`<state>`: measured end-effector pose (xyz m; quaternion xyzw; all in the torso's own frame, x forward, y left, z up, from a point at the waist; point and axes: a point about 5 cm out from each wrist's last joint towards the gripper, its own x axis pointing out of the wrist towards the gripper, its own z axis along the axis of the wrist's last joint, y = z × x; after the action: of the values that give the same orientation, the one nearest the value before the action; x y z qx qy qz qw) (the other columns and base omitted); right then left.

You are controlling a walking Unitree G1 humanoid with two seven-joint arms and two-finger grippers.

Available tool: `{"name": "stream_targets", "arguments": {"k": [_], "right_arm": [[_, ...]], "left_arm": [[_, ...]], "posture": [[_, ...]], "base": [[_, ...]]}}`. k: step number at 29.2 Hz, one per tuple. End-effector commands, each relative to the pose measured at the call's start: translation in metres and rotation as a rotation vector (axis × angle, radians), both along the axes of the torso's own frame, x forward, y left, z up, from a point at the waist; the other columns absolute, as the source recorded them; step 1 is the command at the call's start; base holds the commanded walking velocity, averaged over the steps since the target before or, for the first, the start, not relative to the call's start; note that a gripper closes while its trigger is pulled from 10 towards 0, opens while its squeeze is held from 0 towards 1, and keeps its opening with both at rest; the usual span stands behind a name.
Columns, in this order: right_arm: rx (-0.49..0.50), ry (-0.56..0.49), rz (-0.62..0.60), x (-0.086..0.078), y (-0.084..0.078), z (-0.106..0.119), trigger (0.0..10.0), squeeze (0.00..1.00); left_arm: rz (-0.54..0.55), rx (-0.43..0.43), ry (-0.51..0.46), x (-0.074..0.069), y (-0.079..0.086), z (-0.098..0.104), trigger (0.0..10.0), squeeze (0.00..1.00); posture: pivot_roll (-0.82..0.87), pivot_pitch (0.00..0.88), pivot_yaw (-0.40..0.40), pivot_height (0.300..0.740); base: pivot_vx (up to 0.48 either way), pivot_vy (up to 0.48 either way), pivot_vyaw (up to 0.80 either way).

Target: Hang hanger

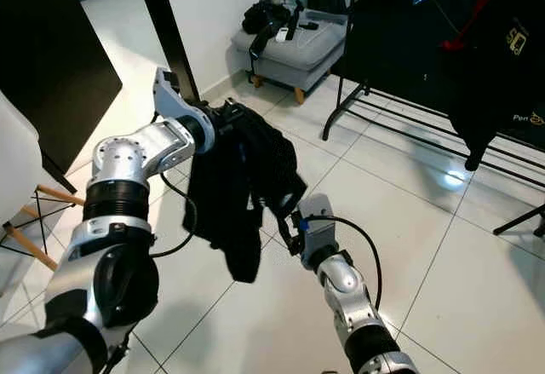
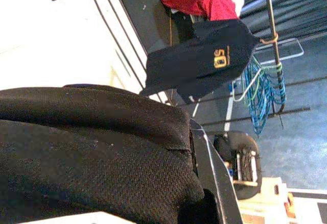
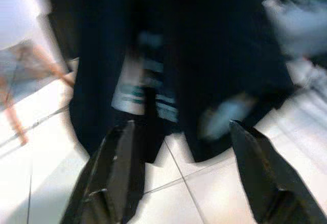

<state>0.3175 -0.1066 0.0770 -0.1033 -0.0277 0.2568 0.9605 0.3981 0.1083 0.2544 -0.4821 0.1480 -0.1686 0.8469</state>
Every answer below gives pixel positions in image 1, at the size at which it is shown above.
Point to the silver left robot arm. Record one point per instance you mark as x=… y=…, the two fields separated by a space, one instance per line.
x=128 y=161

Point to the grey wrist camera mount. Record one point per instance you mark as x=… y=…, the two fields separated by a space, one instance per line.
x=319 y=221
x=174 y=101

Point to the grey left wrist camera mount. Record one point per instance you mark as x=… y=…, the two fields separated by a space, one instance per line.
x=174 y=101

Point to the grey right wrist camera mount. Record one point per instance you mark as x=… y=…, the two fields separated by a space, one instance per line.
x=319 y=221

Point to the black soft bag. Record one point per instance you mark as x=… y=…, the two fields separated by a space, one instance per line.
x=262 y=16

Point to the white plastic chair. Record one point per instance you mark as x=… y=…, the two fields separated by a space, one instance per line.
x=17 y=169

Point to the grey ottoman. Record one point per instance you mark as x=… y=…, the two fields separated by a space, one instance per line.
x=294 y=50

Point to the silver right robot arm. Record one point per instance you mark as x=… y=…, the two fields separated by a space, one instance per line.
x=345 y=284

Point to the black phone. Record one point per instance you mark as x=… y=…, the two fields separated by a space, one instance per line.
x=311 y=25

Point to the white remote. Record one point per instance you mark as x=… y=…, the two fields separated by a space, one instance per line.
x=281 y=35

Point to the navy t-shirt gold print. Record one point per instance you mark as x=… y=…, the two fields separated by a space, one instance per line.
x=494 y=84

